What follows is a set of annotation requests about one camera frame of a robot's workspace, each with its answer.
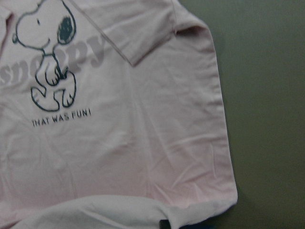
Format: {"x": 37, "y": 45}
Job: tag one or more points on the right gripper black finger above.
{"x": 164, "y": 224}

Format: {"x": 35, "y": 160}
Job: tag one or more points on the pink Snoopy t-shirt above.
{"x": 111, "y": 116}

